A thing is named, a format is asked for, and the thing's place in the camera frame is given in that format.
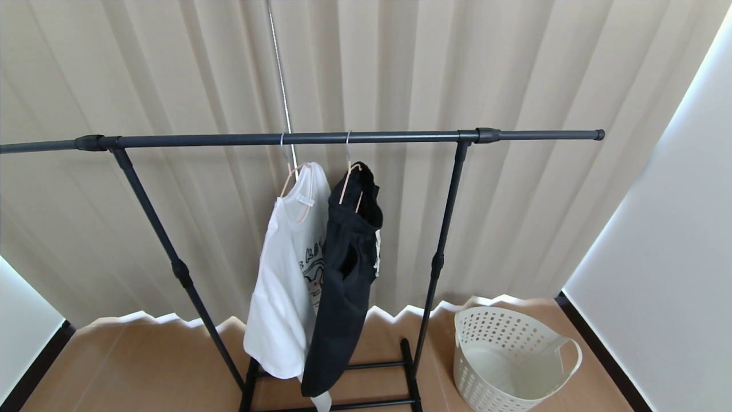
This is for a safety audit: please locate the white laundry basket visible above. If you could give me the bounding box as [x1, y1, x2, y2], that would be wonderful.
[453, 306, 584, 412]

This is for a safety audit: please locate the pink clothes hanger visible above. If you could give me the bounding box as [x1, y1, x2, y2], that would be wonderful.
[339, 132, 365, 213]
[278, 133, 314, 223]

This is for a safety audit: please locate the black garment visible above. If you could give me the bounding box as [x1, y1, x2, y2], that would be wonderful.
[301, 161, 384, 398]

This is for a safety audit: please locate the white printed t-shirt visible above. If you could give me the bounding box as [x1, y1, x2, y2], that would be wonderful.
[243, 162, 333, 412]

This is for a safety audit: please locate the black clothes rack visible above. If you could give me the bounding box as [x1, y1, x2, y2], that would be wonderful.
[0, 127, 606, 412]

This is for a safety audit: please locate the beige curtain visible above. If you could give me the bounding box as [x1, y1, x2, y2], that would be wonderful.
[0, 0, 732, 330]

